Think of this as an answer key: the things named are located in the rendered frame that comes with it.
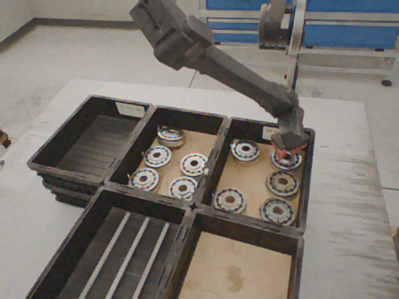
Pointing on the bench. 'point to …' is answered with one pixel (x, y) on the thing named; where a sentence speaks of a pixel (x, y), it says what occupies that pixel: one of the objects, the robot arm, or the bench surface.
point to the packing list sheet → (20, 178)
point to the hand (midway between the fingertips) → (286, 155)
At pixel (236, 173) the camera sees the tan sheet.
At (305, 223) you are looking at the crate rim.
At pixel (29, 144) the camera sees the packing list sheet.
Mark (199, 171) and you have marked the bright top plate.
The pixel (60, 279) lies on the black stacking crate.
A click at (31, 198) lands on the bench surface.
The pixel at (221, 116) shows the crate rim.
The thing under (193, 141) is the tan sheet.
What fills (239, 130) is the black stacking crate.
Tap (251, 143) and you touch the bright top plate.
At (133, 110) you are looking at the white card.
